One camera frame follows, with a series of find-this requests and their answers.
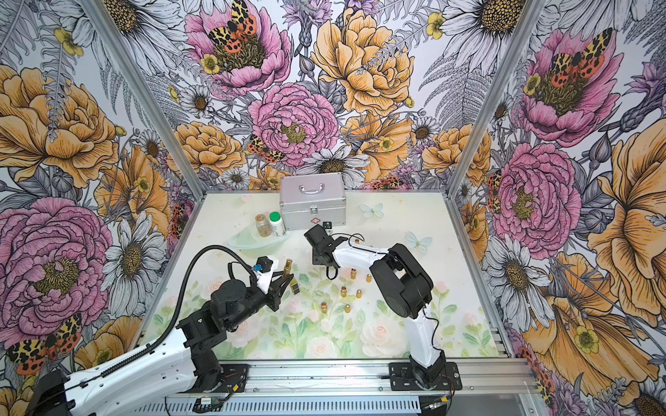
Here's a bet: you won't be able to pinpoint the square black gold lipstick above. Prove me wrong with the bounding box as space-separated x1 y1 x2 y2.
290 279 300 295

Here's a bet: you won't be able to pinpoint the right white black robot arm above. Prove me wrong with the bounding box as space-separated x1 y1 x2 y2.
305 225 447 390

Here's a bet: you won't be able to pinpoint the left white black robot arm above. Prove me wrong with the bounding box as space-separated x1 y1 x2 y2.
26 272 293 415

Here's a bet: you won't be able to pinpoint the white bottle green cap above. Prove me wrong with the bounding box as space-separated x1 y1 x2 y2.
268 211 286 237

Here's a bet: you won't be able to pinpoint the silver aluminium first aid case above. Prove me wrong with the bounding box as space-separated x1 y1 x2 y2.
279 173 347 232

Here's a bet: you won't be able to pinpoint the clear jar brown contents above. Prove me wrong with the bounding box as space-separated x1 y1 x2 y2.
255 214 272 237

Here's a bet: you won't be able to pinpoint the small green circuit board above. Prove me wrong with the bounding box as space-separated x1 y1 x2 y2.
192 397 225 414

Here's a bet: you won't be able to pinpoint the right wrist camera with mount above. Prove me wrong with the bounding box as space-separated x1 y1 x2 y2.
304 225 335 257

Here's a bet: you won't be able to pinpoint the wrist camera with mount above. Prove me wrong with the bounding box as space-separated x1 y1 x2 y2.
253 256 277 295
304 225 335 257

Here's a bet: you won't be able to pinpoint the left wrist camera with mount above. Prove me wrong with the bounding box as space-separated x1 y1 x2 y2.
253 256 277 295

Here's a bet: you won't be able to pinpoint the left black corrugated cable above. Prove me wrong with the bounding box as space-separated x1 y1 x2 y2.
98 243 256 378

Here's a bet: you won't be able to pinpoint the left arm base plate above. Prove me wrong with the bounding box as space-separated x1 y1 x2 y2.
185 363 250 393

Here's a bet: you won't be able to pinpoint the aluminium front rail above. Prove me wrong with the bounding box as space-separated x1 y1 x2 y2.
232 357 539 399

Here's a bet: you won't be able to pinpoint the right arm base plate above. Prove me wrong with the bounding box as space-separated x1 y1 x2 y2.
388 360 463 392

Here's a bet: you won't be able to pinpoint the left aluminium corner post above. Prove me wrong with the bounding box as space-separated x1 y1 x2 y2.
82 1 206 202

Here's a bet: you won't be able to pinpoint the aluminium corner post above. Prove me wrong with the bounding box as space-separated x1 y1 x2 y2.
447 0 546 200
82 1 206 202

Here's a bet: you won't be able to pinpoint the right aluminium corner post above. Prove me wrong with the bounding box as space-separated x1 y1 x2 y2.
447 0 546 200

